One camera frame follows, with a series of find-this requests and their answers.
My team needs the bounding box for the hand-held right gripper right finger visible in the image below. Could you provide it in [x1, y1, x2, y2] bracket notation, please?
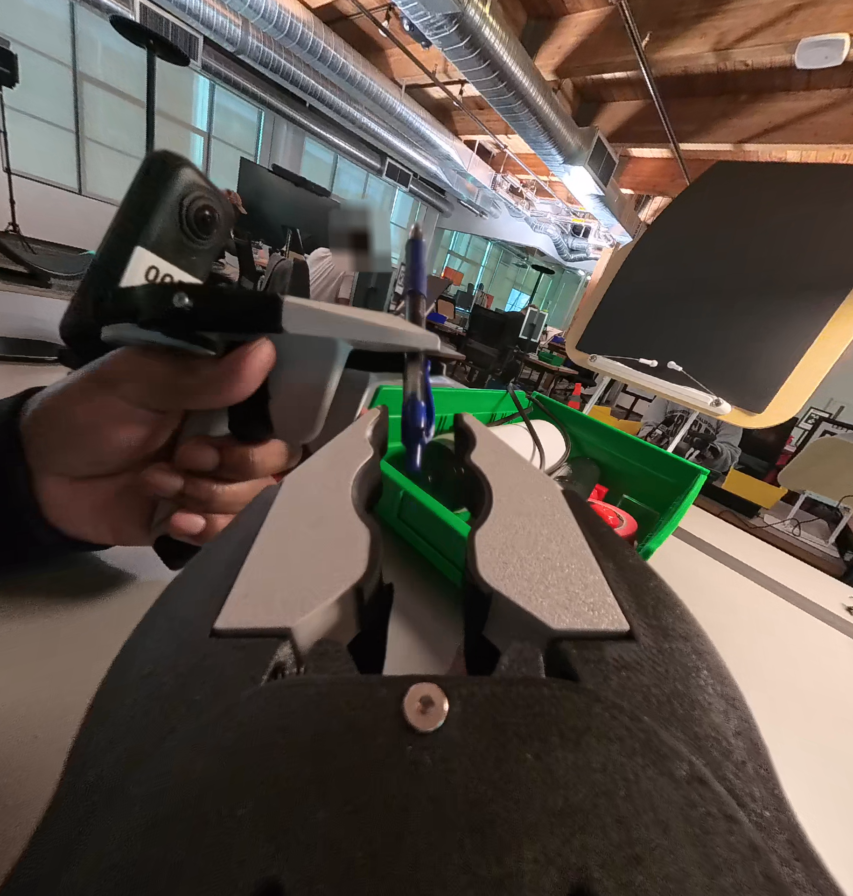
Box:
[455, 416, 633, 662]

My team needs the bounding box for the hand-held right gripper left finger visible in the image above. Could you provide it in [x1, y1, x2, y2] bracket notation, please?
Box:
[213, 411, 390, 670]

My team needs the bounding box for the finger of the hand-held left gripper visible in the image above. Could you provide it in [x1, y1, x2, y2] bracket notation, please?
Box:
[267, 336, 353, 450]
[280, 297, 443, 355]

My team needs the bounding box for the blue handled tool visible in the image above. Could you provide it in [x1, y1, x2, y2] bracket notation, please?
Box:
[403, 224, 436, 477]

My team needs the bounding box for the green plastic bin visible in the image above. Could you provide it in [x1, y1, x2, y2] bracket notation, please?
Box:
[368, 384, 710, 586]

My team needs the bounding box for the person's left hand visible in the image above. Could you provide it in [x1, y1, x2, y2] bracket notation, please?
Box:
[18, 339, 301, 547]

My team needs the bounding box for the red round tool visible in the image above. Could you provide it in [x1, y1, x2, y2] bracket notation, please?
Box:
[587, 483, 639, 541]

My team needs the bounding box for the black monitor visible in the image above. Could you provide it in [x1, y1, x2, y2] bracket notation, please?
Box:
[237, 156, 342, 254]

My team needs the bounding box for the yellow plastic bin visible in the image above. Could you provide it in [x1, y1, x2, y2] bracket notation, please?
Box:
[720, 468, 790, 513]
[587, 405, 646, 436]

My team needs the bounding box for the black round lamp stand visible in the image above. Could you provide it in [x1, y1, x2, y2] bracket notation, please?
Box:
[109, 14, 191, 158]

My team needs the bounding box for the pale yellow board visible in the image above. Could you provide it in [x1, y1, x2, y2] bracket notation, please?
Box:
[774, 430, 853, 527]

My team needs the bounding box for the black panel with pale rim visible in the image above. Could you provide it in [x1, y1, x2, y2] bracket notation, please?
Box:
[564, 160, 853, 429]

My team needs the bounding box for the white ceiling sensor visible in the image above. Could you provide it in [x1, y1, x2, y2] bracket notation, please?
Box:
[794, 33, 853, 71]

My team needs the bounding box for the black cable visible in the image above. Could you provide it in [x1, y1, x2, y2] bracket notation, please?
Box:
[507, 391, 570, 480]

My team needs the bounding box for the white cable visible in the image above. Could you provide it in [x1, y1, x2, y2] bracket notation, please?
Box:
[592, 353, 724, 410]

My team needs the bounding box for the thin silver air duct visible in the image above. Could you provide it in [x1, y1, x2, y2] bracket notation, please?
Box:
[158, 0, 472, 214]

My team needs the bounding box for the large silver air duct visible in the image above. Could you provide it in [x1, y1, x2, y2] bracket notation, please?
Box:
[396, 0, 640, 242]

